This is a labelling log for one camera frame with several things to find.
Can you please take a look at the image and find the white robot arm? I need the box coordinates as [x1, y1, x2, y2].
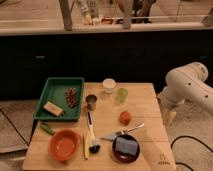
[157, 62, 213, 126]

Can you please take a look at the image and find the green plastic tray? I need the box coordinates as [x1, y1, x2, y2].
[34, 77, 84, 122]

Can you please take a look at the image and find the dark round plate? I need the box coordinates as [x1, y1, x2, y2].
[112, 135, 140, 163]

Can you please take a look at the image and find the green pepper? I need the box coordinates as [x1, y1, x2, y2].
[40, 123, 55, 135]

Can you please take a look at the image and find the black floor cable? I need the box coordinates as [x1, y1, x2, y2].
[170, 134, 213, 171]

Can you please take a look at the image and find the dish brush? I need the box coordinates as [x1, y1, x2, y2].
[87, 111, 101, 154]

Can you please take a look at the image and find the orange bowl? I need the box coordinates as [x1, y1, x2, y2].
[48, 130, 81, 161]

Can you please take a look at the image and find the dark blue sponge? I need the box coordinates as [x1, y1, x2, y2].
[115, 137, 138, 155]

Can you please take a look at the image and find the red grape bunch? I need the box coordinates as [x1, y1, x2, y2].
[65, 88, 77, 108]

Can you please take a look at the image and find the white cup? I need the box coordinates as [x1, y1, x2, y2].
[103, 78, 116, 94]

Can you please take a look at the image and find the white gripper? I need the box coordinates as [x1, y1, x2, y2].
[157, 88, 185, 126]

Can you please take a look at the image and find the yellow banana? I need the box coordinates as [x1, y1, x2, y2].
[83, 132, 90, 160]

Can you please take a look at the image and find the red apple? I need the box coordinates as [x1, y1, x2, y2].
[119, 111, 131, 125]

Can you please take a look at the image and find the translucent green cup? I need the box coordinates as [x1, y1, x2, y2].
[116, 88, 128, 103]

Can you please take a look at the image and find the small metal cup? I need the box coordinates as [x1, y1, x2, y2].
[86, 94, 97, 111]

